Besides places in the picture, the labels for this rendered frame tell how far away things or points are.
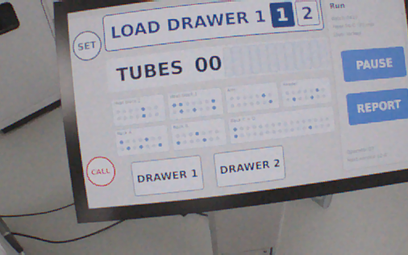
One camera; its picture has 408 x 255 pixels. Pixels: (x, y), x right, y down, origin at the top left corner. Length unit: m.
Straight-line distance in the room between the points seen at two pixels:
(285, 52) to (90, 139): 0.28
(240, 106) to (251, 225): 0.33
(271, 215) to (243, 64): 0.35
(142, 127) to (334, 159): 0.26
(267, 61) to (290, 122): 0.09
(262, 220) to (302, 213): 0.94
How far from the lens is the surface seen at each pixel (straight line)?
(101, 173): 0.47
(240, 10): 0.48
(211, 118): 0.45
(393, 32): 0.54
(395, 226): 1.73
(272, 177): 0.47
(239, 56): 0.46
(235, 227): 0.72
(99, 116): 0.47
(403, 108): 0.54
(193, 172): 0.46
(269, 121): 0.46
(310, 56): 0.48
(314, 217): 1.64
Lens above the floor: 1.35
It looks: 42 degrees down
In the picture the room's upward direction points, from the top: 5 degrees counter-clockwise
